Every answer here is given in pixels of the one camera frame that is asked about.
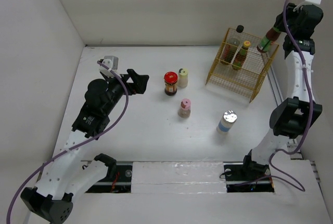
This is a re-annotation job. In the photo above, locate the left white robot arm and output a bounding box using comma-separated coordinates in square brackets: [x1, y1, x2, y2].
[20, 69, 149, 223]

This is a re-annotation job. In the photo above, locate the ketchup bottle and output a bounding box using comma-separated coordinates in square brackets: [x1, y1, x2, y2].
[257, 27, 281, 53]
[232, 41, 251, 70]

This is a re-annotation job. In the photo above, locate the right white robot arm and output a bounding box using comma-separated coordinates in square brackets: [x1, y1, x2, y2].
[240, 3, 323, 180]

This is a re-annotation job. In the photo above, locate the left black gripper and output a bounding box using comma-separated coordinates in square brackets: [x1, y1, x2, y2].
[104, 69, 148, 115]

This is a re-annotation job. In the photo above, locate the yellow-lid white shaker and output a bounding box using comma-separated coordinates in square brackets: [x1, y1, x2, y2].
[178, 68, 188, 88]

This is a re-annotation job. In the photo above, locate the tall red-label sauce bottle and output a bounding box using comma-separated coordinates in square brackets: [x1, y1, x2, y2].
[221, 25, 244, 65]

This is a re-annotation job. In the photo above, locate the red-lid sauce jar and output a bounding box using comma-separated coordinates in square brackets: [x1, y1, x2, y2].
[164, 71, 178, 96]

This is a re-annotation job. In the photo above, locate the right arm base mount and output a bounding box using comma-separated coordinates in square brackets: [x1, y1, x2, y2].
[220, 164, 275, 193]

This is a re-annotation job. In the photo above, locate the pink-lid spice shaker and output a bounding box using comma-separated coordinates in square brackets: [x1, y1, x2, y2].
[178, 98, 191, 118]

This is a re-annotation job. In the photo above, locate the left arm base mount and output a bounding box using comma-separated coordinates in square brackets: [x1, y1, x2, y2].
[86, 163, 133, 193]

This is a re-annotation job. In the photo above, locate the yellow wire basket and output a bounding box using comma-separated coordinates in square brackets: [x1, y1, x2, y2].
[206, 28, 279, 101]

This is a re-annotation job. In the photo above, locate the silver-lid blue-label shaker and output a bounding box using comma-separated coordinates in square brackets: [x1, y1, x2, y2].
[216, 110, 237, 134]

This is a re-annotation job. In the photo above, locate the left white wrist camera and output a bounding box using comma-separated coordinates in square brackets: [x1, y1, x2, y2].
[99, 56, 119, 78]

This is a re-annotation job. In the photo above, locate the white foam front board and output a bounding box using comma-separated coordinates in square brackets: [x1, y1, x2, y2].
[66, 160, 331, 223]

